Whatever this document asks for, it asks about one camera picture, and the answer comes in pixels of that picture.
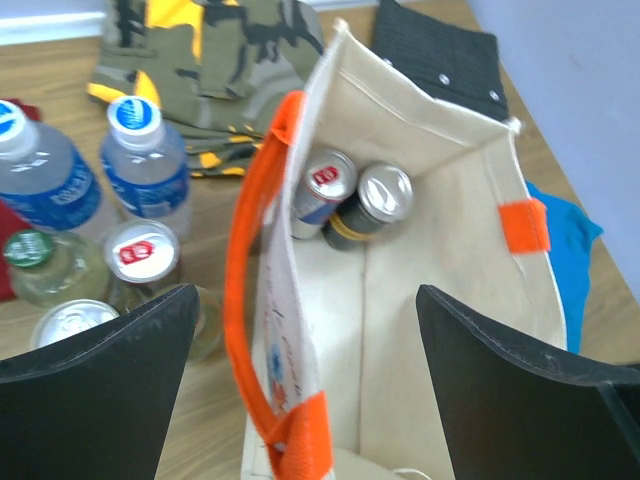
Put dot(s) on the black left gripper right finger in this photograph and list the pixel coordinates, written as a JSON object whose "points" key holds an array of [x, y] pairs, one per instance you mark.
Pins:
{"points": [[515, 407]]}

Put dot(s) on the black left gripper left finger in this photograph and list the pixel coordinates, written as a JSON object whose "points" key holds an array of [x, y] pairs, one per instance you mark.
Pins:
{"points": [[98, 404]]}

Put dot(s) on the green cap glass bottle back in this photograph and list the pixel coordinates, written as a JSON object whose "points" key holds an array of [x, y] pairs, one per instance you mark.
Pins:
{"points": [[208, 331]]}

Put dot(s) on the green cap glass bottle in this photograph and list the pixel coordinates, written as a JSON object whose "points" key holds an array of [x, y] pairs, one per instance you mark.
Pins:
{"points": [[47, 269], [208, 331]]}

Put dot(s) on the green cap glass bottle front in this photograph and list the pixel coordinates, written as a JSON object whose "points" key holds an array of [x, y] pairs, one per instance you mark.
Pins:
{"points": [[47, 269]]}

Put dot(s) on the red tab can front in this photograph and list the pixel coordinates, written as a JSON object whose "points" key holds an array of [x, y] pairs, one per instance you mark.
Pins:
{"points": [[145, 256]]}

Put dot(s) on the red tab can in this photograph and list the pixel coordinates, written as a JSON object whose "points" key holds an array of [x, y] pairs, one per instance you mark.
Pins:
{"points": [[328, 178], [145, 256]]}

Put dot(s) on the beige canvas tote bag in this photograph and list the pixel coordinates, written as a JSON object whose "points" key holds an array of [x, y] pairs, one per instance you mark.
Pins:
{"points": [[325, 345]]}

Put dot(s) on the Pocari Sweat bottle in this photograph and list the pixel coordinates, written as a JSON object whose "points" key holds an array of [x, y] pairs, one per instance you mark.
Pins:
{"points": [[47, 182], [145, 160]]}

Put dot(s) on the teal blue shirt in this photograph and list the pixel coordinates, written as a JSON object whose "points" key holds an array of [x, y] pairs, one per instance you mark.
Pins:
{"points": [[572, 235]]}

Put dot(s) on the red tab can back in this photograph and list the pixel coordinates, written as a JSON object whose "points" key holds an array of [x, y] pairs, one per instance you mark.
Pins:
{"points": [[328, 178]]}

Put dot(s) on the dark grey buttoned garment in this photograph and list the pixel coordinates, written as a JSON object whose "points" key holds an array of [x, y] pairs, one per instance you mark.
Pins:
{"points": [[448, 62]]}

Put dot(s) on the camouflage yellow green shorts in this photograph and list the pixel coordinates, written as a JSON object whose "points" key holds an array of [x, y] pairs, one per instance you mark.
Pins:
{"points": [[217, 70]]}

